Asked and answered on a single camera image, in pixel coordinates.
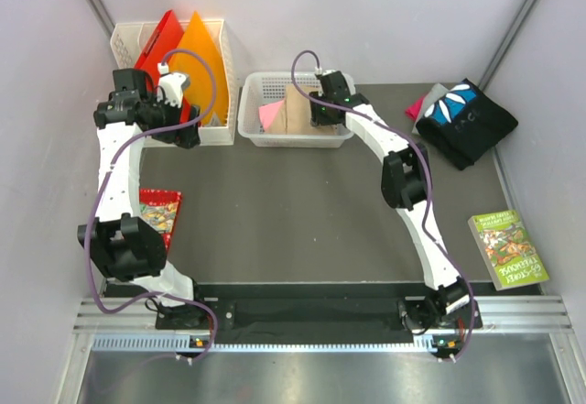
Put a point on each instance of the green treehouse book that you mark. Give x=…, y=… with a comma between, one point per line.
x=507, y=250

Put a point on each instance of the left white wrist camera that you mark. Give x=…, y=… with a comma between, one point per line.
x=171, y=85

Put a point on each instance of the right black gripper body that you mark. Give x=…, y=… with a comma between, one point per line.
x=320, y=114

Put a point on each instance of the beige t shirt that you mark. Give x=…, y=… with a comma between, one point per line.
x=293, y=117

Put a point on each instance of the red illustrated book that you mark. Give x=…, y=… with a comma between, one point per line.
x=160, y=209

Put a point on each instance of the orange clip file folder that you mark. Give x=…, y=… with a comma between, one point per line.
x=198, y=39

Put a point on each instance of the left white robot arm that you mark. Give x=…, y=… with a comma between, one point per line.
x=118, y=242

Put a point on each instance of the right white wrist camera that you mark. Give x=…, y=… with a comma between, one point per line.
x=328, y=74

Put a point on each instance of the magenta folded t shirt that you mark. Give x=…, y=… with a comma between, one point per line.
x=418, y=108

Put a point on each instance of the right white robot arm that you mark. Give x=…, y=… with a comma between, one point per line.
x=406, y=187

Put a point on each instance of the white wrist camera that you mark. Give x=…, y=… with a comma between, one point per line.
x=328, y=74
x=171, y=85

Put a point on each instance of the grey folded t shirt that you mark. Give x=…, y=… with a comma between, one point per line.
x=435, y=93

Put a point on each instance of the red clip file folder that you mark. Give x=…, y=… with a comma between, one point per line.
x=165, y=37

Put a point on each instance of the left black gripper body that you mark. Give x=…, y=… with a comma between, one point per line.
x=180, y=136

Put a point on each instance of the white perforated plastic basket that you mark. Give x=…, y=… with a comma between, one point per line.
x=266, y=88

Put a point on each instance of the pink t shirt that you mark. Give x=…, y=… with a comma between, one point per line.
x=271, y=117

